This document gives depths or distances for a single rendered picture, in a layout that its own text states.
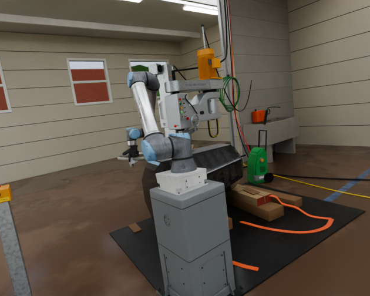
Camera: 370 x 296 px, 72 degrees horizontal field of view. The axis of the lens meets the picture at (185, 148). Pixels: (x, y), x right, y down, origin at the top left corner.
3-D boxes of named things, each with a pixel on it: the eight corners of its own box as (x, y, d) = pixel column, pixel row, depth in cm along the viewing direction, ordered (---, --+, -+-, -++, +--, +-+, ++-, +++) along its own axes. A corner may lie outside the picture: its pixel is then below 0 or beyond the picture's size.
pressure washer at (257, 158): (262, 177, 460) (258, 129, 447) (274, 181, 427) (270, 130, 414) (245, 181, 450) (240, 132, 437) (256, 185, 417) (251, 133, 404)
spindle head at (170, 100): (188, 127, 342) (184, 94, 335) (201, 127, 327) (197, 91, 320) (168, 132, 317) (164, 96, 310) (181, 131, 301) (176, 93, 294)
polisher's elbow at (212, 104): (203, 114, 355) (201, 100, 352) (207, 113, 373) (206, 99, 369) (216, 113, 347) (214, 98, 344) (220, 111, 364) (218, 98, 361)
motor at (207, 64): (207, 81, 372) (203, 53, 366) (224, 78, 351) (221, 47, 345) (194, 81, 353) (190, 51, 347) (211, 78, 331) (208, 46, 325)
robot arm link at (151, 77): (158, 67, 204) (151, 130, 251) (143, 68, 199) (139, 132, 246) (163, 75, 197) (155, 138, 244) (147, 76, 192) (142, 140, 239)
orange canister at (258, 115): (249, 124, 592) (248, 110, 587) (262, 121, 622) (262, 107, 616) (258, 124, 575) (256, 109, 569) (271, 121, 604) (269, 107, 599)
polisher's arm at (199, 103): (212, 125, 377) (208, 91, 369) (224, 124, 361) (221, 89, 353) (177, 133, 325) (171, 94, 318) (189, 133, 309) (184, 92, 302)
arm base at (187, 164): (202, 168, 183) (200, 154, 182) (184, 173, 169) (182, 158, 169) (183, 167, 196) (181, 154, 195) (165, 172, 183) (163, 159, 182)
